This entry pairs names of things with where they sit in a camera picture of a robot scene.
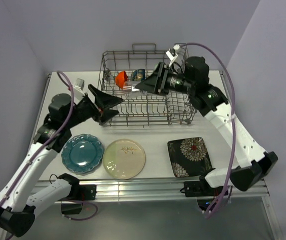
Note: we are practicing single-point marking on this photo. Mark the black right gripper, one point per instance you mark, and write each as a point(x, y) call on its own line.
point(156, 83)

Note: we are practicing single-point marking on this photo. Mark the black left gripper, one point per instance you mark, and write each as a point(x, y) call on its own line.
point(103, 101)

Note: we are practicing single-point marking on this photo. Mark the blue patterned bowl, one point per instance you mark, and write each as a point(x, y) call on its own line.
point(138, 75)

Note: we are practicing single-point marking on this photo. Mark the clear drinking glass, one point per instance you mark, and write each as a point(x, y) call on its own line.
point(130, 91)

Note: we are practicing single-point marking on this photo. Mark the orange bowl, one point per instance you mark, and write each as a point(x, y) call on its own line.
point(120, 79)

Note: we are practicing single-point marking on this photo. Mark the black floral square plate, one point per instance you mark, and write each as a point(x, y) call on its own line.
point(189, 157)

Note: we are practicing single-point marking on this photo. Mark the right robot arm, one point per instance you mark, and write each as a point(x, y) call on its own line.
point(253, 161)

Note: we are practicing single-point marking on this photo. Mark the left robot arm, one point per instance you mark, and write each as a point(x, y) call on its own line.
point(18, 207)

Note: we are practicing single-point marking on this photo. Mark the teal scalloped plate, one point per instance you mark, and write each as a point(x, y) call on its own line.
point(82, 154)

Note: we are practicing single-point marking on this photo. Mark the green cream round plate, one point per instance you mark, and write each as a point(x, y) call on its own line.
point(123, 159)

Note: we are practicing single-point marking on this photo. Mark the grey wire dish rack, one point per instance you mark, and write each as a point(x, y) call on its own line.
point(139, 109)

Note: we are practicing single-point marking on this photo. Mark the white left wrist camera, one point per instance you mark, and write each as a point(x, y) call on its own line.
point(78, 89)

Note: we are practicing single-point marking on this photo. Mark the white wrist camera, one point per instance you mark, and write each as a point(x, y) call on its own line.
point(176, 54)
point(78, 89)

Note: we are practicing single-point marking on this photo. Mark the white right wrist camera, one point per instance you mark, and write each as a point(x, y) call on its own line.
point(176, 54)

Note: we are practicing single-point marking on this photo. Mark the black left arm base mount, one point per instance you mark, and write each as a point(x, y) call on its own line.
point(81, 201)

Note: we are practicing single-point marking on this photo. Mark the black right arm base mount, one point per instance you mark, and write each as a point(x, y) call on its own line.
point(204, 194)

